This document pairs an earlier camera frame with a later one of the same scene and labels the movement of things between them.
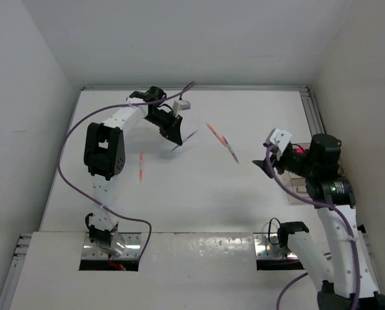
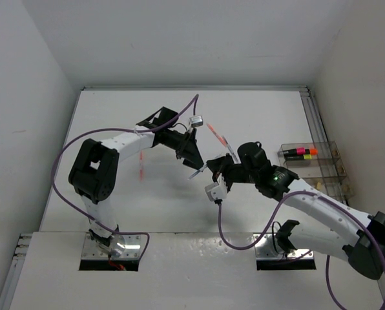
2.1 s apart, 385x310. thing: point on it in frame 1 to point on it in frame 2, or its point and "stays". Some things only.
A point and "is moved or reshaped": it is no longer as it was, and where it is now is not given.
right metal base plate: (267, 247) stays
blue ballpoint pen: (183, 141) is moved or reshaped
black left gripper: (172, 132) to (186, 148)
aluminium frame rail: (196, 88) stays
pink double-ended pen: (141, 169) stays
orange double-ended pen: (220, 139) stays
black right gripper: (263, 165) to (219, 166)
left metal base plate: (92, 250) stays
